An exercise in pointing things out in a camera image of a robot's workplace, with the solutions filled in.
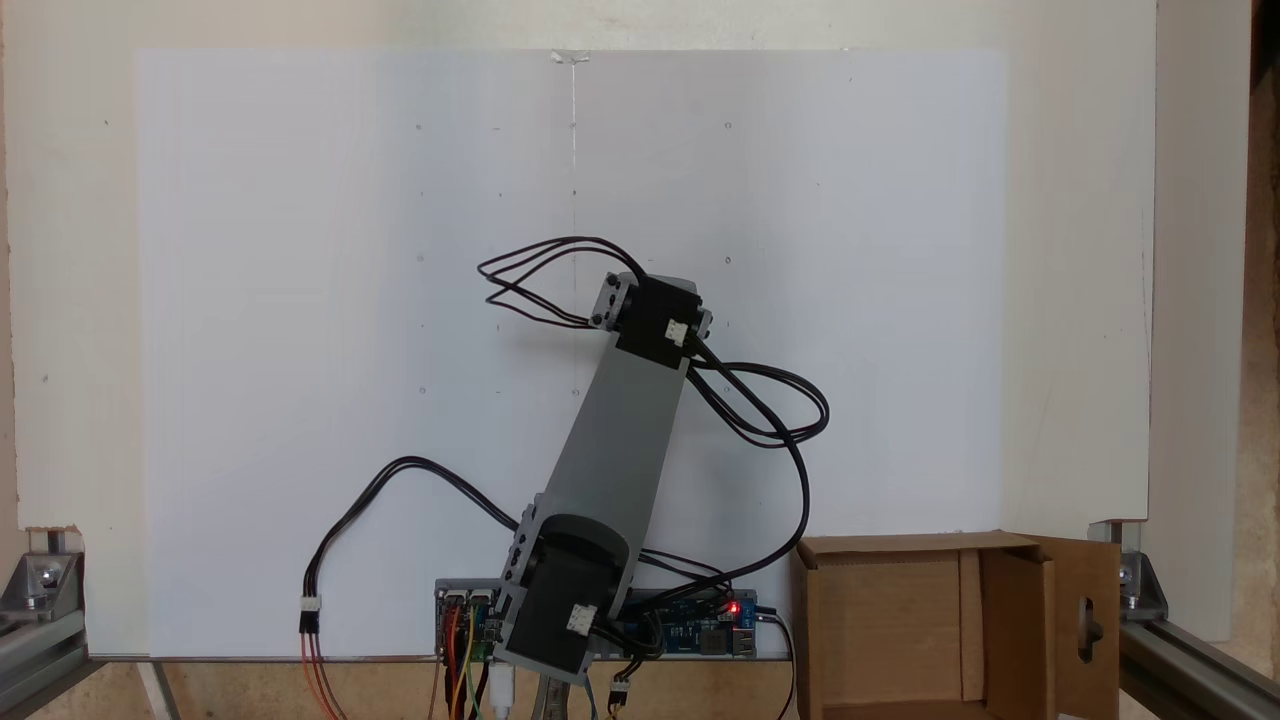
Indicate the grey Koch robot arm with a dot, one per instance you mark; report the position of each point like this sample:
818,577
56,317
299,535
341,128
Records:
620,450

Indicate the blue power circuit board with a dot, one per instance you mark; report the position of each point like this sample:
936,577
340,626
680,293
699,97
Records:
700,620

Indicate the motor driver circuit board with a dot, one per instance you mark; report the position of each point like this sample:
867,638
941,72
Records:
462,612

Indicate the large white paper sheet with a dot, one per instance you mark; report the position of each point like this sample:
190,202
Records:
300,300

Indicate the open cardboard box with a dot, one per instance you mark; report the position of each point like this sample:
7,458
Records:
880,620

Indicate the metal corner bracket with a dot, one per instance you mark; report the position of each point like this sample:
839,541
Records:
40,582
1145,590

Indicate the aluminium frame post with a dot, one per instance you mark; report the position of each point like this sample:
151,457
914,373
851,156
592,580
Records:
40,660
1200,670

